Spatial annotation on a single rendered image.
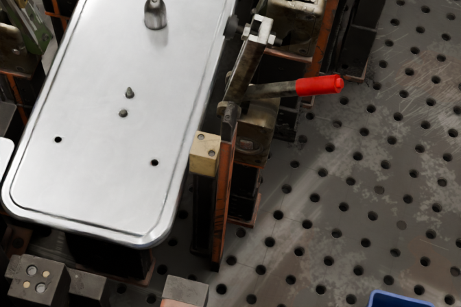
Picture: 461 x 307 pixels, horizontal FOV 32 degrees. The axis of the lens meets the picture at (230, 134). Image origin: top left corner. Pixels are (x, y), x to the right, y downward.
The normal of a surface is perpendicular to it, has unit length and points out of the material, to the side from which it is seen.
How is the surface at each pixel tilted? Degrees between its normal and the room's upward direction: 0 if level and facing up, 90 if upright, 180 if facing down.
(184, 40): 0
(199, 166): 90
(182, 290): 0
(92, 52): 0
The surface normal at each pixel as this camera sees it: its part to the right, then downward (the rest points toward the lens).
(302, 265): 0.04, -0.46
